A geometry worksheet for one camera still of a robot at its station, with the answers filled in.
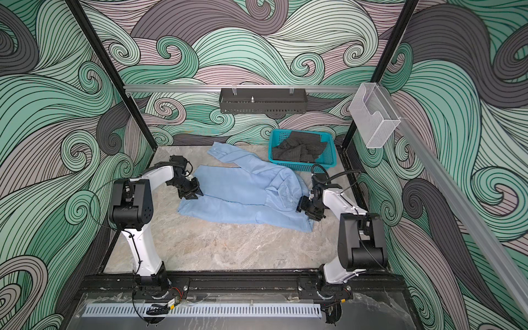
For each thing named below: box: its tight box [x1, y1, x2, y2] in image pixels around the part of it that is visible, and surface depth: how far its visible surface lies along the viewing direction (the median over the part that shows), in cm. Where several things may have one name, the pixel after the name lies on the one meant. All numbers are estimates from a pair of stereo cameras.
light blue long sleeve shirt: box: [178, 141, 315, 233], surface depth 98 cm
